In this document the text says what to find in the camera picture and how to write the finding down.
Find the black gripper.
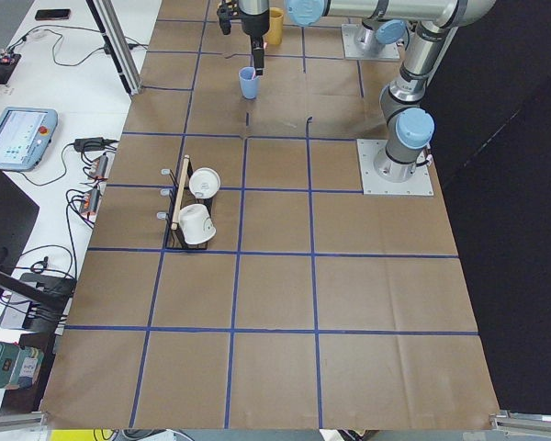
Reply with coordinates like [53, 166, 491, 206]
[217, 0, 270, 75]

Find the light blue plastic cup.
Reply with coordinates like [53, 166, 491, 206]
[239, 66, 259, 100]

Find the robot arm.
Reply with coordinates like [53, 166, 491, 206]
[373, 0, 494, 183]
[217, 0, 494, 75]

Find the wooden bamboo cup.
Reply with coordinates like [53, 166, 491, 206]
[264, 7, 284, 46]

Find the white mug showing base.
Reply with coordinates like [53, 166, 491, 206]
[189, 167, 221, 199]

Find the white mug with smiley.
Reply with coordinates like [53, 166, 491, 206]
[178, 204, 217, 245]

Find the black power adapter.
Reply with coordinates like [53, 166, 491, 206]
[73, 137, 106, 153]

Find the orange usb hub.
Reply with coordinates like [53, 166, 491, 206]
[88, 153, 108, 180]
[79, 187, 101, 219]

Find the black smartphone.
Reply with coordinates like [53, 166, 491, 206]
[35, 8, 71, 21]

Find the blue teach pendant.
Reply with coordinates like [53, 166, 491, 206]
[0, 107, 58, 172]

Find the green box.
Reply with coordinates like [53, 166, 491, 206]
[0, 342, 44, 390]

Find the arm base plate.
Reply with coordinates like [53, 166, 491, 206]
[341, 24, 400, 62]
[356, 139, 434, 197]

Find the aluminium frame post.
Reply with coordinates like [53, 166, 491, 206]
[86, 0, 142, 96]

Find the black wire mug rack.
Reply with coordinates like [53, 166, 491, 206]
[157, 154, 221, 251]

